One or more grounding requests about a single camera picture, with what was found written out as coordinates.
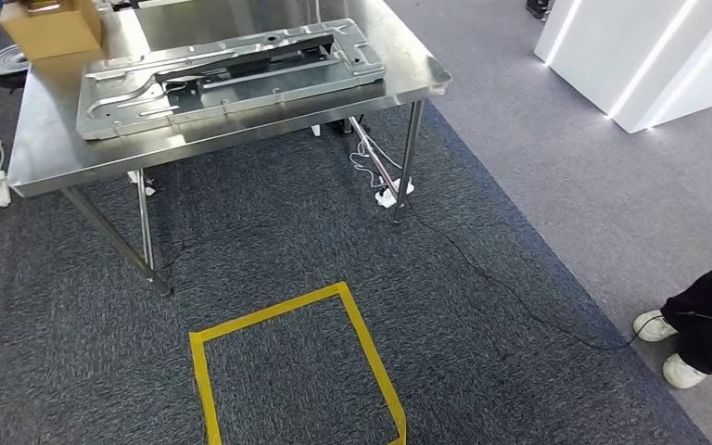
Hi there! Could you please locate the stainless steel workbench table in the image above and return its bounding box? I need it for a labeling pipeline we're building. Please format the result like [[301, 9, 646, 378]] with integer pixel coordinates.
[[6, 0, 453, 298]]

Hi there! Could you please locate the brown cardboard box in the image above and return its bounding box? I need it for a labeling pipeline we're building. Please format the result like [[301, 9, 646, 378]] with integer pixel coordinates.
[[0, 0, 107, 61]]

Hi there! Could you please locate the yellow floor tape square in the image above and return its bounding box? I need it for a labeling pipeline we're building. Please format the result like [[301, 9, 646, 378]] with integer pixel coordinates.
[[188, 281, 408, 445]]

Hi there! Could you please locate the long black floor cable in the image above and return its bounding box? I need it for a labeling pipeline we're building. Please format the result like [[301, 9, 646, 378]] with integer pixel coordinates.
[[406, 202, 712, 352]]

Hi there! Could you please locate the white lit display wall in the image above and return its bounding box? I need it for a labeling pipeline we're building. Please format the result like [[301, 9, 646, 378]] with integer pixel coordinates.
[[534, 0, 712, 134]]

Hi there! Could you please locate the silver sheet metal panel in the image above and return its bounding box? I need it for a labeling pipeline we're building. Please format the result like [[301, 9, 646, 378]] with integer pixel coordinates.
[[75, 18, 387, 141]]

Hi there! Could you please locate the white power cable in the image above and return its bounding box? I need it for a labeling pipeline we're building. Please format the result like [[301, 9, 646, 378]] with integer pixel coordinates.
[[348, 132, 404, 189]]

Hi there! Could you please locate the white power strip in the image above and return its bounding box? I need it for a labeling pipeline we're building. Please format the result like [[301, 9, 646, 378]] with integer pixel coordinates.
[[374, 178, 415, 209]]

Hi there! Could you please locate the black round coiled object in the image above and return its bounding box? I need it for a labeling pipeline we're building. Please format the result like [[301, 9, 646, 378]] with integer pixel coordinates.
[[0, 44, 31, 79]]

